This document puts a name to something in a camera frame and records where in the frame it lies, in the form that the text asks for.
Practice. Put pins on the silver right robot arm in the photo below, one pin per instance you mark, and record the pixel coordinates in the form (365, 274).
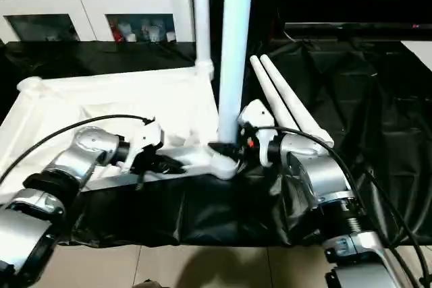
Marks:
(317, 173)

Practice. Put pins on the white plastic table leg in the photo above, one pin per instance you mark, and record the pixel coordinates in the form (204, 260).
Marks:
(236, 32)
(270, 92)
(201, 11)
(290, 99)

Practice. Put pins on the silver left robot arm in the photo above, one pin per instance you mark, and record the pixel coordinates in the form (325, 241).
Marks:
(88, 146)

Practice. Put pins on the white glass-door cabinet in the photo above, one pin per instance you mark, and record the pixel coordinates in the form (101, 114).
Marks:
(54, 5)

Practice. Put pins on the grey left robot leg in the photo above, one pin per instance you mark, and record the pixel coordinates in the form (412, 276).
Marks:
(152, 284)

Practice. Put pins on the white flat board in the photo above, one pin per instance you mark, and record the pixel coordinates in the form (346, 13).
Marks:
(420, 52)

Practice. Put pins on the black work mat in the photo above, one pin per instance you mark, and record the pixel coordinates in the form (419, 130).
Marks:
(364, 112)

